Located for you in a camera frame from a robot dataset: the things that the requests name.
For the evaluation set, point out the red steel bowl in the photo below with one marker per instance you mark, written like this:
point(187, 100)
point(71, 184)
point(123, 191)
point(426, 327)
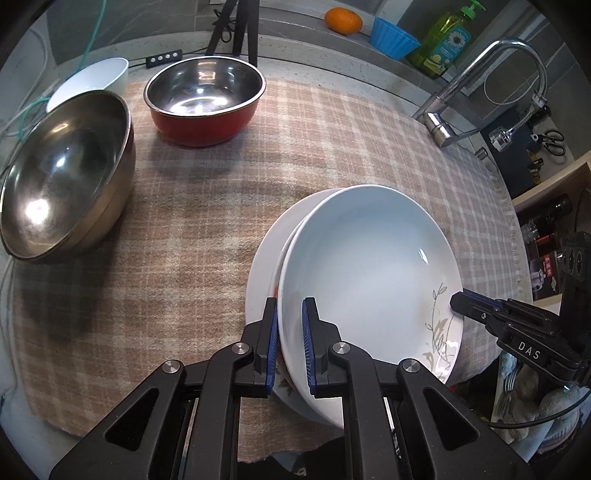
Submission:
point(203, 124)

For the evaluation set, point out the orange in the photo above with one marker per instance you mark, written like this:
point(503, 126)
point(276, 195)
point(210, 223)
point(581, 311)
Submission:
point(342, 21)

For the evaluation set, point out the beige plaid cloth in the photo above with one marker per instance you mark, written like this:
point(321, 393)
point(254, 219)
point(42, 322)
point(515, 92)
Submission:
point(194, 230)

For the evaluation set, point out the white plate pink flowers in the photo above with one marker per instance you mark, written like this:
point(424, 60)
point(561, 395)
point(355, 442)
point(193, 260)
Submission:
point(265, 277)

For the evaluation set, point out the white bowl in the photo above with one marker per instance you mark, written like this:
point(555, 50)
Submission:
point(97, 78)

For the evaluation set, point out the red black printed box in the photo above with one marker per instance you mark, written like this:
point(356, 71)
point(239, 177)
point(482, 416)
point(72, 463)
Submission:
point(545, 277)

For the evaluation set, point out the white plate grey leaf print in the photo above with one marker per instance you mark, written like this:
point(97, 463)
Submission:
point(369, 277)

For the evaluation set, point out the chrome faucet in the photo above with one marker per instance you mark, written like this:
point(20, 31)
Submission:
point(443, 124)

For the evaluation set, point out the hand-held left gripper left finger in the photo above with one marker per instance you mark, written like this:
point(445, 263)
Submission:
point(271, 350)

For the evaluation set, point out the dark bottle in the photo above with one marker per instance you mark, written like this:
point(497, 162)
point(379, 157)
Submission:
point(554, 207)

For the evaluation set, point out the green dish soap bottle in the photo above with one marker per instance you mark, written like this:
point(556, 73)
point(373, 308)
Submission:
point(438, 46)

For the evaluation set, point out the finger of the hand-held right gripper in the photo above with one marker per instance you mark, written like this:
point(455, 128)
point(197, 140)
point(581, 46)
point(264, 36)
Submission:
point(526, 311)
point(475, 310)

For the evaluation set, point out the large steel bowl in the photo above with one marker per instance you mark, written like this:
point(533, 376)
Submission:
point(64, 175)

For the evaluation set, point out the small chrome sink fitting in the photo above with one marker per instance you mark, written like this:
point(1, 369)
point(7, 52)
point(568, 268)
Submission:
point(483, 154)

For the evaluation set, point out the beige wooden shelf unit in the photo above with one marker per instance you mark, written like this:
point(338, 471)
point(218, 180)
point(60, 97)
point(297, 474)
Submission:
point(568, 177)

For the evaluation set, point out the blue ribbed silicone cup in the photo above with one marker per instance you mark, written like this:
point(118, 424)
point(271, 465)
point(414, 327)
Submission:
point(392, 39)

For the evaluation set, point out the flexible metal faucet sprayer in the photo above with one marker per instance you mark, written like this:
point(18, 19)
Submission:
point(501, 138)

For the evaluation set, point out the black tripod legs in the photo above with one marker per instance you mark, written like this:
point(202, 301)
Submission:
point(244, 27)

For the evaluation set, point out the dark knife block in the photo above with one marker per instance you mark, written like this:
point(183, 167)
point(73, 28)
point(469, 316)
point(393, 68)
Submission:
point(512, 170)

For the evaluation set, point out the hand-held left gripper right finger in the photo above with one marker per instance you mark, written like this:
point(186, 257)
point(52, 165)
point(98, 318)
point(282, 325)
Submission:
point(308, 350)

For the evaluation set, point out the grey towel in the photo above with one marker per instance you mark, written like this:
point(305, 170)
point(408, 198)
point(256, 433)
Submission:
point(554, 406)

